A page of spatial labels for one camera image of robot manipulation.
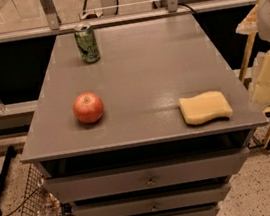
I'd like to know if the red apple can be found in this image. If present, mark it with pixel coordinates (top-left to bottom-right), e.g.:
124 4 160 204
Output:
72 92 104 124

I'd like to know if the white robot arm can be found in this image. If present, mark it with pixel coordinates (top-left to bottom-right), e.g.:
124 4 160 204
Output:
236 0 270 110

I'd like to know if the green soda can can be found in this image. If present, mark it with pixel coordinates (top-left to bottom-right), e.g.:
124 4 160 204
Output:
74 22 100 64

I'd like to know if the yellow sponge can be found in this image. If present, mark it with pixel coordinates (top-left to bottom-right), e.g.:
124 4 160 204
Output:
178 91 233 126

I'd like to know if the grey drawer cabinet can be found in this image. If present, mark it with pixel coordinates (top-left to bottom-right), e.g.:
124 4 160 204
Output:
22 15 266 216

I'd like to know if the top grey drawer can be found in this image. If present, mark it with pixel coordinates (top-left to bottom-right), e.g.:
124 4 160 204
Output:
44 147 249 202

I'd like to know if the middle grey drawer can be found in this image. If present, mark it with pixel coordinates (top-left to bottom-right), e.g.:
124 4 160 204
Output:
73 183 231 216

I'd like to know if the wire mesh basket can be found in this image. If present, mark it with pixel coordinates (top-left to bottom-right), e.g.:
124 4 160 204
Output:
20 165 72 216

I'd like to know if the black cable on floor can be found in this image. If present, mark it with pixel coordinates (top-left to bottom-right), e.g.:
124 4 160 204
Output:
0 133 53 216

